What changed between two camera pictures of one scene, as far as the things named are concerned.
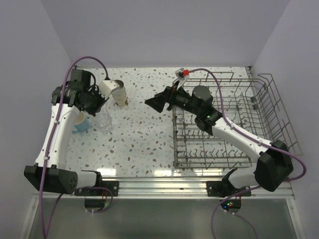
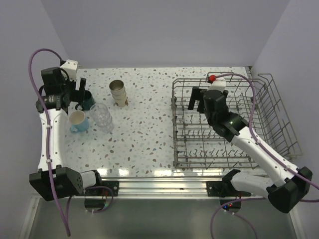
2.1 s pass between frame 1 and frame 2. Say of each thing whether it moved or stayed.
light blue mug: stayed
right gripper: moved
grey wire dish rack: stayed
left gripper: moved
